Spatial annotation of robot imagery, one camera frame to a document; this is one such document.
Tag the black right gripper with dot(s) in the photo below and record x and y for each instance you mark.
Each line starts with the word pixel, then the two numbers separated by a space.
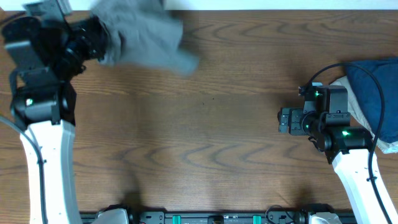
pixel 296 114

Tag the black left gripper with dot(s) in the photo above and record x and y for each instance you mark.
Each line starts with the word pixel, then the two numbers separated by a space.
pixel 89 39

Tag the grey shorts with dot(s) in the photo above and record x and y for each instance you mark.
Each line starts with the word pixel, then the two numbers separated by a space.
pixel 142 32

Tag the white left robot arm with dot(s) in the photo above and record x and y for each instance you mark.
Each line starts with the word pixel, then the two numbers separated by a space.
pixel 48 54

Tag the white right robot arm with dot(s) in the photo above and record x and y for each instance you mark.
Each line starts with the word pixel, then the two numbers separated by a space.
pixel 325 120

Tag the folded beige garment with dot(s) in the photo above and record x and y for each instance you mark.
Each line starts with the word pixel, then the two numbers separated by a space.
pixel 356 112

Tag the folded blue garment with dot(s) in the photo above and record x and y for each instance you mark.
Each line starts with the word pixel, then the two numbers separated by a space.
pixel 368 97

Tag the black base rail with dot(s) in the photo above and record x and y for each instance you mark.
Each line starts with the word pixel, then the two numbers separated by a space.
pixel 313 213

